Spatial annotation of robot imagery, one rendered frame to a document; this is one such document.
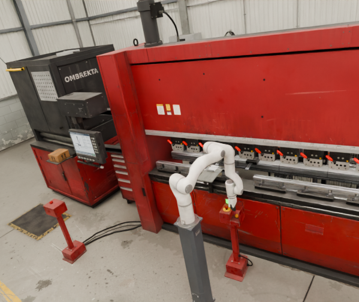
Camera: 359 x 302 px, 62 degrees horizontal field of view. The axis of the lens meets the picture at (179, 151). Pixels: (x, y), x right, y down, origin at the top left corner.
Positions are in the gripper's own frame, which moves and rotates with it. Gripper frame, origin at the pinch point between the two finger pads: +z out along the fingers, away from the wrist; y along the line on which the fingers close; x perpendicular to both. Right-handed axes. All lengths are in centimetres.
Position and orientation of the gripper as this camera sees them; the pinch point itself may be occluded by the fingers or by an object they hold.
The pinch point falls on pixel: (234, 208)
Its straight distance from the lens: 286.2
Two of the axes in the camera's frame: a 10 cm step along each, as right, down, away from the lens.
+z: 2.0, 8.5, 4.8
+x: 8.5, 0.9, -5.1
